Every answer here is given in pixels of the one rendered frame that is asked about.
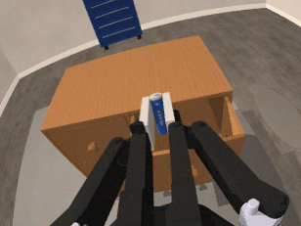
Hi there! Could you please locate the brown wooden chest of drawers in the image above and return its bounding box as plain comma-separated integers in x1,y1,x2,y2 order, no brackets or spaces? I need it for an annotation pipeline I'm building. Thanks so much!
40,35,233,177

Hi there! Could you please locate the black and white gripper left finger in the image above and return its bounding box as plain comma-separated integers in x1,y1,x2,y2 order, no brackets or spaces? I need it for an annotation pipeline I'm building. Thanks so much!
50,96,154,226

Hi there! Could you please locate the brown wooden drawer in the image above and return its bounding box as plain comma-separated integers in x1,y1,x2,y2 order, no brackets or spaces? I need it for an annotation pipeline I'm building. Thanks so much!
152,95,245,187
47,116,131,161
162,176,214,191
76,160,97,175
118,181,161,196

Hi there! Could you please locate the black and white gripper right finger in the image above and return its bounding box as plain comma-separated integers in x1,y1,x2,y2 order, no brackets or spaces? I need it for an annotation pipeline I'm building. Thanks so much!
162,92,289,226

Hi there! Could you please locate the blue aa battery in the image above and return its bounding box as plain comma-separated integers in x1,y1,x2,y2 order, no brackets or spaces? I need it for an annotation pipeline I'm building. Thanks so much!
150,93,168,135

